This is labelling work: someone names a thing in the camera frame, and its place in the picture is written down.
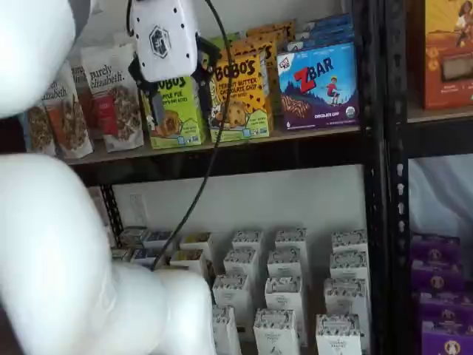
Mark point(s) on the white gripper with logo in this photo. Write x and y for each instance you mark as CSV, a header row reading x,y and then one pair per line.
x,y
166,37

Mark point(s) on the green Bobo's apple pie box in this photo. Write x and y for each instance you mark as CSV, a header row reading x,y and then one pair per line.
x,y
184,122
234,39

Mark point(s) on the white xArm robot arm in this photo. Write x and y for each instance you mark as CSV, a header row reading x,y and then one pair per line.
x,y
37,240

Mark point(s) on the yellow Bobo's peanut butter box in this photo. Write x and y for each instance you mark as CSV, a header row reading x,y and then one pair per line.
x,y
273,31
244,111
258,50

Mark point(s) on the tan wooden shelf board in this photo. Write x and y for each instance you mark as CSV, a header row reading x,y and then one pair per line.
x,y
279,132
417,114

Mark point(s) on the blue Zbar box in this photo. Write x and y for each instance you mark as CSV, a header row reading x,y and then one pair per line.
x,y
329,29
330,19
325,40
318,92

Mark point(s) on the blue label food box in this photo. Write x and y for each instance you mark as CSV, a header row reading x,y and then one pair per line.
x,y
142,255
157,238

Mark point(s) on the yellow label granola box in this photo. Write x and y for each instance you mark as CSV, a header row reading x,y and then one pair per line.
x,y
188,259
196,240

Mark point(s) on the green label food box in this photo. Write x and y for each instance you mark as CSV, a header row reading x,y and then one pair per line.
x,y
120,254
131,236

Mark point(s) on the white patterned pantry box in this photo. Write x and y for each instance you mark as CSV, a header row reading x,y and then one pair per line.
x,y
275,333
345,297
349,241
226,333
286,264
247,242
338,336
348,266
291,241
240,264
232,294
284,296

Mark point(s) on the black metal shelf rack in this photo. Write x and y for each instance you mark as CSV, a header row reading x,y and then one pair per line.
x,y
397,148
373,185

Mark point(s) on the orange cardboard box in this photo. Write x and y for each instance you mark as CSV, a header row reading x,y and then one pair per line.
x,y
449,55

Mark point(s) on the purple box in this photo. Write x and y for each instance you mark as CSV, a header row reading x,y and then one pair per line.
x,y
436,251
447,342
447,310
438,279

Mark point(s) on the red label granola bag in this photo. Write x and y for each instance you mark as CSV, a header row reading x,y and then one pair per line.
x,y
122,111

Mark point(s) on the white granola bag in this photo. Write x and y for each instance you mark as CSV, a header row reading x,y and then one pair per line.
x,y
38,129
83,96

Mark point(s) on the orange label granola bag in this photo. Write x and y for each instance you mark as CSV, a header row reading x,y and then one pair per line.
x,y
70,125

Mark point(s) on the white plastic bag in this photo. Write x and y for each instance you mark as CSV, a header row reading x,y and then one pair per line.
x,y
439,196

